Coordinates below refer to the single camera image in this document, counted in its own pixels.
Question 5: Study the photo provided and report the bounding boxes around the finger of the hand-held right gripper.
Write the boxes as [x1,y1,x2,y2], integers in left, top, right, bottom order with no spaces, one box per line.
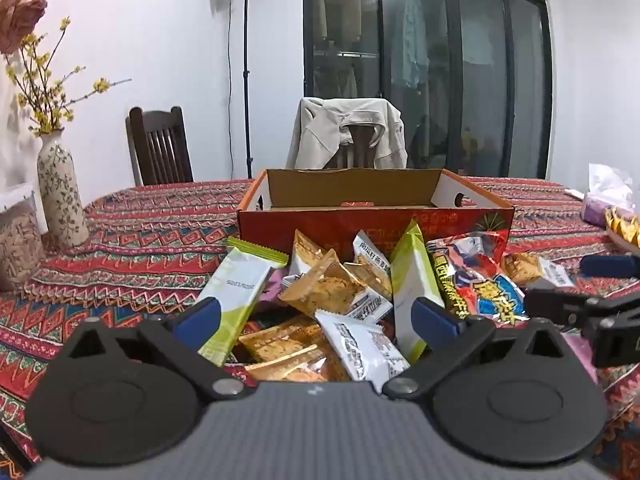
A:
[522,287,640,332]
[580,254,640,279]

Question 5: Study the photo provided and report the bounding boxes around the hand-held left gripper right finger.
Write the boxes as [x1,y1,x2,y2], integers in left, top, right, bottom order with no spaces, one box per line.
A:
[382,296,577,403]

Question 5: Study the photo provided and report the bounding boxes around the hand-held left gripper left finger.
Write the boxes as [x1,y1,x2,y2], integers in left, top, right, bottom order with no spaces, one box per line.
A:
[62,296,256,403]

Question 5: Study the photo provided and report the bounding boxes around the green snack packet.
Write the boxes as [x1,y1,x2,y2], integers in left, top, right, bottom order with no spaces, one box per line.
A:
[199,237,290,369]
[390,220,447,366]

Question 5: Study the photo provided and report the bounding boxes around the colourful chip bag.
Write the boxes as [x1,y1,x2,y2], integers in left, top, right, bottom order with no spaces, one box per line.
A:
[425,232,532,322]

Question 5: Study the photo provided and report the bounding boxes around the orange oat cracker packet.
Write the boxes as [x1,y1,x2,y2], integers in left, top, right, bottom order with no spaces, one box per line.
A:
[237,315,351,384]

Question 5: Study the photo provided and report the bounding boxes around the red cardboard box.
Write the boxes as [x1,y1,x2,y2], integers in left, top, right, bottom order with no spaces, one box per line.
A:
[236,167,516,267]

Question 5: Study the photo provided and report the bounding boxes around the plate of gold wrapped sweets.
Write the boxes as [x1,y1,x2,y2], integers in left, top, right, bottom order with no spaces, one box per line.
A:
[602,206,640,257]

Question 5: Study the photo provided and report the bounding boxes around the clear oat cracker packet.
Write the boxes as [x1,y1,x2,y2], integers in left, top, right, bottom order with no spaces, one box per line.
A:
[500,252,576,289]
[277,250,370,319]

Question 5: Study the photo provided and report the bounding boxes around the purple tissue pack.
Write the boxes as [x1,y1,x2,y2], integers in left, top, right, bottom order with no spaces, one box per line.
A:
[580,162,637,229]

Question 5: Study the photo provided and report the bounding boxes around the patterned red tablecloth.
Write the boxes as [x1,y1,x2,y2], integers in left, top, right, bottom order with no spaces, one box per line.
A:
[0,177,640,480]

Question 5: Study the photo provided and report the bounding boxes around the dark wooden chair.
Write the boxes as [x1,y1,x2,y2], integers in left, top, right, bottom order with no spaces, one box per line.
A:
[125,106,194,187]

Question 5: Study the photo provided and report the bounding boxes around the floral ceramic vase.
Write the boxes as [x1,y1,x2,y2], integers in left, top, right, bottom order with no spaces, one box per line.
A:
[37,129,90,249]

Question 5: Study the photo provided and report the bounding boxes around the wooden chair under jacket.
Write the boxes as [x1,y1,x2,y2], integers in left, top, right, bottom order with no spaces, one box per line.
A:
[330,124,382,169]

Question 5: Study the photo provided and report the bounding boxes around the wicker container with white lid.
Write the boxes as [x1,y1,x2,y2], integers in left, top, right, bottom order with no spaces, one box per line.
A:
[0,185,47,294]

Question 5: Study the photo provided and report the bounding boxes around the beige jacket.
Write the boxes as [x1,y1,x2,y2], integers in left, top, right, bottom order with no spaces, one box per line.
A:
[286,96,408,170]

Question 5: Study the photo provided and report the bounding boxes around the black framed glass door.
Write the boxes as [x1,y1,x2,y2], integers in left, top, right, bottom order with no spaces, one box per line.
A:
[302,0,554,179]

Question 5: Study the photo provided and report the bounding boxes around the studio light on stand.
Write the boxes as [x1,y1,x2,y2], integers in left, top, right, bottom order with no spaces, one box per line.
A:
[224,0,262,180]

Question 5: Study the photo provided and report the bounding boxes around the yellow flower branches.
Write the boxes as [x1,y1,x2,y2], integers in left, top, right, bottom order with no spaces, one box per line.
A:
[5,17,133,137]

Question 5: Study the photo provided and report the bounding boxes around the hanging pale shirt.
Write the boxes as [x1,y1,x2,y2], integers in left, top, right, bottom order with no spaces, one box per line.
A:
[400,0,432,92]

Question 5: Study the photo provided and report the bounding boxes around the pink paper flowers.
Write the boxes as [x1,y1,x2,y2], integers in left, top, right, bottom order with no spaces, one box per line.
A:
[0,0,82,57]

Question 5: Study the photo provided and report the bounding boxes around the black light cable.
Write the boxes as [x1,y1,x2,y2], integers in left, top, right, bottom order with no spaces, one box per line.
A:
[226,0,237,153]

